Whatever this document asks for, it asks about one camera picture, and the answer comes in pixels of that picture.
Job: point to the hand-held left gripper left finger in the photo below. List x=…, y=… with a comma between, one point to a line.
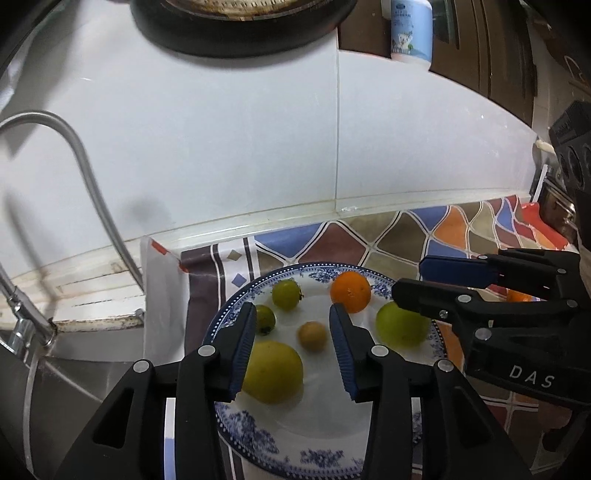
x=244, y=350

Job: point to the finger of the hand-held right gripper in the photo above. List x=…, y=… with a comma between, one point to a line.
x=457, y=270
x=429, y=295

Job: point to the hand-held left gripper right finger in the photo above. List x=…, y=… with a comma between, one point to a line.
x=344, y=355

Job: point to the large yellow-green fruit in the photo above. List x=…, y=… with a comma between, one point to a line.
x=272, y=371

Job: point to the small brown round fruit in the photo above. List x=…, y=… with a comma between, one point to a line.
x=313, y=336

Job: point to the small dark green tomato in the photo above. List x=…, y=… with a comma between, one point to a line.
x=265, y=318

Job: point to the large green fruit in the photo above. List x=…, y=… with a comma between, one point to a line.
x=401, y=325

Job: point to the orange tangerine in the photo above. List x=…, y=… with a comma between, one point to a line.
x=351, y=291
x=521, y=296

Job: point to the blue rimmed white plate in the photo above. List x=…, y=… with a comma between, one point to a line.
x=314, y=415

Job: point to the small light green tomato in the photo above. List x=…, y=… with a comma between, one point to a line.
x=285, y=294

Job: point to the orange patterned mat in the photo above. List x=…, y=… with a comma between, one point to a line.
x=540, y=226

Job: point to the clear plastic sheet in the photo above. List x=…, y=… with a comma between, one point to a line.
x=161, y=286

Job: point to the large stainless steel pot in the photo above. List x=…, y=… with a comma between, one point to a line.
x=556, y=207

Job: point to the colourful diamond pattern tablecloth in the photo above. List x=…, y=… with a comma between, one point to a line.
x=323, y=240

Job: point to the stainless steel sink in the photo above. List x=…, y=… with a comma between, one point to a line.
x=69, y=392

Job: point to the chrome pull-down faucet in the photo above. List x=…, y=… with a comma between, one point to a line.
x=21, y=323

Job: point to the blue pump soap bottle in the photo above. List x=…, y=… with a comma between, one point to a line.
x=411, y=32

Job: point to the chrome gooseneck faucet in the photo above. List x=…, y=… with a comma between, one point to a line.
x=85, y=161

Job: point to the black frying pan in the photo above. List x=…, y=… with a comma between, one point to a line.
x=231, y=39

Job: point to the copper mesh colander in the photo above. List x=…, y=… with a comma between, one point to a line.
x=231, y=7

